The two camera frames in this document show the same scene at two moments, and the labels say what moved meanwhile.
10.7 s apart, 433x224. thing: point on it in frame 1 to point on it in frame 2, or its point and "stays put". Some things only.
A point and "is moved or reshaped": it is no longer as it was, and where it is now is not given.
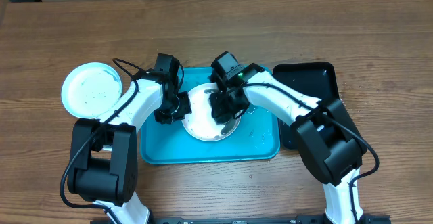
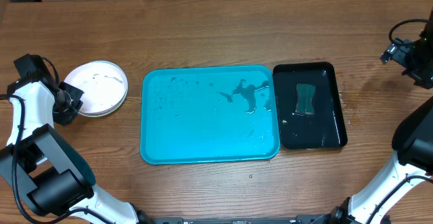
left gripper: [185, 108] to [76, 94]
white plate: [200, 124] to [104, 84]
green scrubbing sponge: [230, 126] is moved or reshaped
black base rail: [312, 220] stays put
